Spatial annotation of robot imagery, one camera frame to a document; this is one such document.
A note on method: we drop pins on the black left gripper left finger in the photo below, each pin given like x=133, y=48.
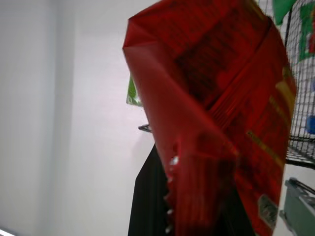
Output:
x=147, y=201

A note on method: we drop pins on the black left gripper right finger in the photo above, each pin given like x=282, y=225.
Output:
x=237, y=218

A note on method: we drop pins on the red snack bag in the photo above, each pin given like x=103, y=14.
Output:
x=209, y=98

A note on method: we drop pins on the black rack hook bar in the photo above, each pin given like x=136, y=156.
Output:
x=145, y=127

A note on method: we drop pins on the green snack bag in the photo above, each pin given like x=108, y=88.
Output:
x=307, y=34
x=283, y=9
x=132, y=94

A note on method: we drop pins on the blue packet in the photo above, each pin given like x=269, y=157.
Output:
x=310, y=125

